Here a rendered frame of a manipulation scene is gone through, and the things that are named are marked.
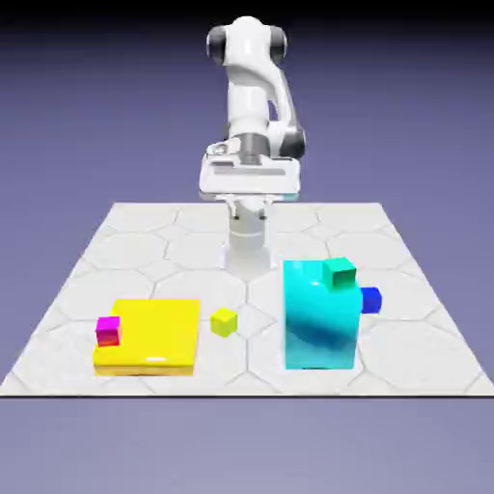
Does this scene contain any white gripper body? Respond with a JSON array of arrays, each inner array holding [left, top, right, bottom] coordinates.
[[198, 154, 302, 203]]

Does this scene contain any small green cube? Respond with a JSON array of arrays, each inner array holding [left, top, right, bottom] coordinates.
[[322, 257, 357, 290]]

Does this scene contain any small yellow cube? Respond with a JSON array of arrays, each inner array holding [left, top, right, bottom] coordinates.
[[209, 307, 238, 339]]

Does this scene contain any small blue cube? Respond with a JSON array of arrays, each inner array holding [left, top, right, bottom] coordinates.
[[360, 286, 383, 315]]

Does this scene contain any small magenta cube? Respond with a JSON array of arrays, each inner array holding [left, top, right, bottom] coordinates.
[[95, 316, 123, 348]]

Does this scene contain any large cyan box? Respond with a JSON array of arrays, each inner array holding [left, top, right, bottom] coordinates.
[[283, 259, 363, 371]]

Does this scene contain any large yellow box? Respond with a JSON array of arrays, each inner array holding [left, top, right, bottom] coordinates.
[[93, 298, 202, 377]]

